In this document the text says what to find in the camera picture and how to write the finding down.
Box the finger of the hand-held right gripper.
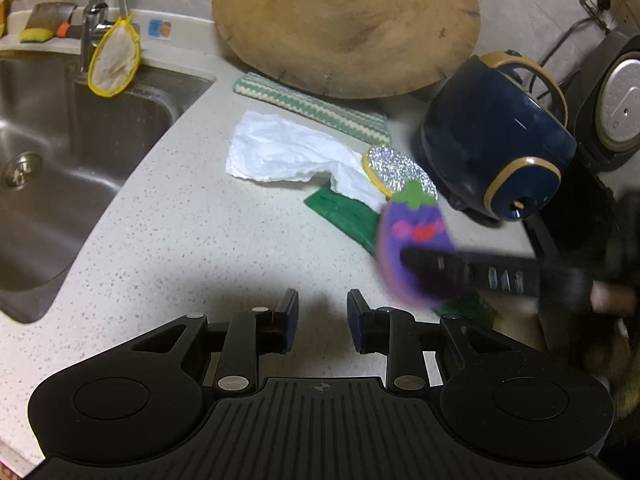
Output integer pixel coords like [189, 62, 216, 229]
[400, 247, 546, 301]

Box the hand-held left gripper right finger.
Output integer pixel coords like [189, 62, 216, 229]
[346, 289, 508, 397]

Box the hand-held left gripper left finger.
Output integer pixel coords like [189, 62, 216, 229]
[131, 289, 300, 397]

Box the purple eggplant sponge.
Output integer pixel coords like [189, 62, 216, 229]
[375, 180, 458, 308]

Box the green snack packet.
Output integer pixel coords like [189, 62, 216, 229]
[304, 184, 498, 331]

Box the white tissue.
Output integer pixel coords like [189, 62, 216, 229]
[225, 110, 388, 211]

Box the person's right hand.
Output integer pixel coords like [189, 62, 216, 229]
[590, 280, 640, 312]

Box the silver steel scrubber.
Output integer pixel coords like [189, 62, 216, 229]
[361, 145, 438, 201]

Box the navy blue electric pot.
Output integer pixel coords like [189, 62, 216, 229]
[420, 50, 579, 222]

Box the black rice cooker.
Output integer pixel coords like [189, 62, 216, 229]
[525, 30, 640, 286]

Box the green striped cloth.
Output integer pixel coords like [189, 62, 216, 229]
[232, 72, 392, 145]

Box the stainless steel sink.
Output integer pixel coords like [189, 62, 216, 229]
[0, 50, 217, 325]

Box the round wooden cutting board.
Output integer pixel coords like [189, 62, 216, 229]
[211, 0, 481, 100]

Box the yellow rimmed mesh strainer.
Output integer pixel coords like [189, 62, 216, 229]
[87, 0, 142, 97]

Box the chrome faucet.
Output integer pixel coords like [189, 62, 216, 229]
[79, 0, 118, 75]

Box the black power cable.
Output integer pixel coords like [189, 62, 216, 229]
[542, 12, 608, 68]

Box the cleaver with orange handle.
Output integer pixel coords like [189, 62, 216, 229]
[25, 2, 83, 38]

